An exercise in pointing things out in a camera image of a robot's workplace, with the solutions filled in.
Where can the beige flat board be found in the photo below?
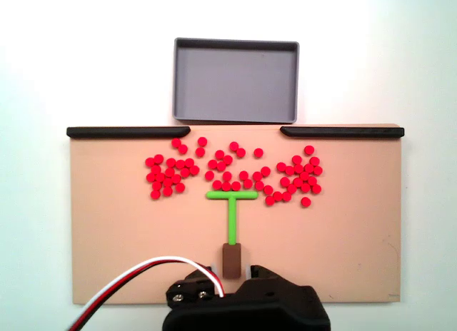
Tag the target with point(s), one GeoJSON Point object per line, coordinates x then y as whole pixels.
{"type": "Point", "coordinates": [143, 238]}

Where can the red round puck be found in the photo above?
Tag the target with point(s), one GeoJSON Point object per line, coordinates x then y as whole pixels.
{"type": "Point", "coordinates": [309, 150]}
{"type": "Point", "coordinates": [268, 189]}
{"type": "Point", "coordinates": [277, 196]}
{"type": "Point", "coordinates": [292, 188]}
{"type": "Point", "coordinates": [213, 163]}
{"type": "Point", "coordinates": [226, 186]}
{"type": "Point", "coordinates": [281, 166]}
{"type": "Point", "coordinates": [243, 175]}
{"type": "Point", "coordinates": [236, 185]}
{"type": "Point", "coordinates": [194, 170]}
{"type": "Point", "coordinates": [265, 171]}
{"type": "Point", "coordinates": [158, 158]}
{"type": "Point", "coordinates": [305, 187]}
{"type": "Point", "coordinates": [259, 185]}
{"type": "Point", "coordinates": [202, 141]}
{"type": "Point", "coordinates": [155, 194]}
{"type": "Point", "coordinates": [176, 142]}
{"type": "Point", "coordinates": [180, 187]}
{"type": "Point", "coordinates": [168, 191]}
{"type": "Point", "coordinates": [286, 196]}
{"type": "Point", "coordinates": [156, 185]}
{"type": "Point", "coordinates": [169, 172]}
{"type": "Point", "coordinates": [258, 152]}
{"type": "Point", "coordinates": [304, 175]}
{"type": "Point", "coordinates": [167, 183]}
{"type": "Point", "coordinates": [150, 162]}
{"type": "Point", "coordinates": [189, 162]}
{"type": "Point", "coordinates": [317, 170]}
{"type": "Point", "coordinates": [217, 184]}
{"type": "Point", "coordinates": [257, 176]}
{"type": "Point", "coordinates": [314, 161]}
{"type": "Point", "coordinates": [309, 168]}
{"type": "Point", "coordinates": [316, 188]}
{"type": "Point", "coordinates": [297, 182]}
{"type": "Point", "coordinates": [209, 175]}
{"type": "Point", "coordinates": [155, 169]}
{"type": "Point", "coordinates": [285, 181]}
{"type": "Point", "coordinates": [248, 183]}
{"type": "Point", "coordinates": [227, 176]}
{"type": "Point", "coordinates": [296, 159]}
{"type": "Point", "coordinates": [221, 165]}
{"type": "Point", "coordinates": [298, 168]}
{"type": "Point", "coordinates": [233, 146]}
{"type": "Point", "coordinates": [270, 200]}
{"type": "Point", "coordinates": [241, 152]}
{"type": "Point", "coordinates": [312, 180]}
{"type": "Point", "coordinates": [183, 149]}
{"type": "Point", "coordinates": [305, 202]}
{"type": "Point", "coordinates": [185, 172]}
{"type": "Point", "coordinates": [180, 163]}
{"type": "Point", "coordinates": [151, 177]}
{"type": "Point", "coordinates": [228, 160]}
{"type": "Point", "coordinates": [289, 170]}
{"type": "Point", "coordinates": [171, 162]}
{"type": "Point", "coordinates": [200, 152]}
{"type": "Point", "coordinates": [175, 178]}
{"type": "Point", "coordinates": [160, 177]}
{"type": "Point", "coordinates": [220, 154]}

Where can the grey rectangular tray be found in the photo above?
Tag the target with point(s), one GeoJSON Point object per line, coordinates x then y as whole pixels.
{"type": "Point", "coordinates": [235, 81]}

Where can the black rail strip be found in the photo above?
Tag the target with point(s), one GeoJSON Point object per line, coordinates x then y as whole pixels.
{"type": "Point", "coordinates": [125, 132]}
{"type": "Point", "coordinates": [342, 132]}

